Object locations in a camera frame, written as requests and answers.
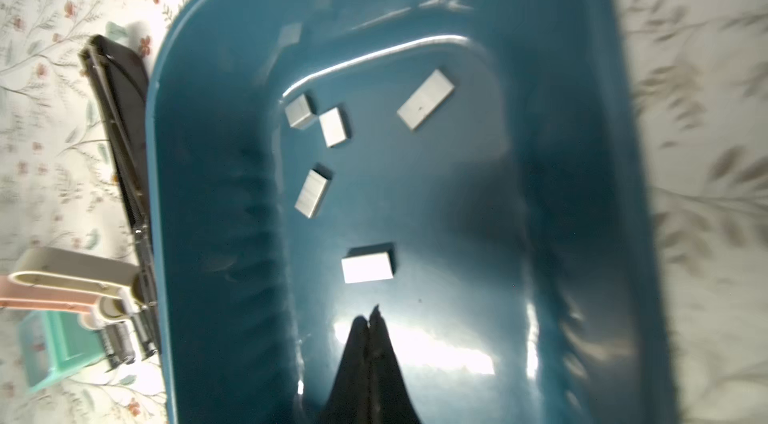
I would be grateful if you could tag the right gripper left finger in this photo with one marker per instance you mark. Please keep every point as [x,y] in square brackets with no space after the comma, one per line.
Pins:
[349,399]

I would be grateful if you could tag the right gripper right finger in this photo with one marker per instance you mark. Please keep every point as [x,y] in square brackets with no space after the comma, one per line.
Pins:
[389,401]

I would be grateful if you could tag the staple strip five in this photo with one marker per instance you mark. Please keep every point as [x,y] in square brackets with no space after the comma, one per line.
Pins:
[369,267]

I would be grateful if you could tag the beige staple remover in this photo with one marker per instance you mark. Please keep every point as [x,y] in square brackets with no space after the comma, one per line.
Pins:
[63,269]

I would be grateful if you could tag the staple strip six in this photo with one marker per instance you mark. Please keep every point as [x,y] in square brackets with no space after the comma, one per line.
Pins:
[312,193]

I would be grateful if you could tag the teal plastic tray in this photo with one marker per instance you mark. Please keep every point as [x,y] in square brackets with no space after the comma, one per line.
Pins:
[525,285]

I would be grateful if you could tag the staple strip two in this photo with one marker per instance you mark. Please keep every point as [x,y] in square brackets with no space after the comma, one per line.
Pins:
[333,126]

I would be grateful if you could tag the staple strip one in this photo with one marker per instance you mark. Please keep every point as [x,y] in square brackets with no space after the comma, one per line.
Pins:
[299,112]

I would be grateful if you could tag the small mint alarm clock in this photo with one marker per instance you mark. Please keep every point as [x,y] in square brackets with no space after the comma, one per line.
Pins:
[55,346]

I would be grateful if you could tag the staple strip three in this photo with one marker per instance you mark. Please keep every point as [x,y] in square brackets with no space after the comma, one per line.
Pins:
[425,100]

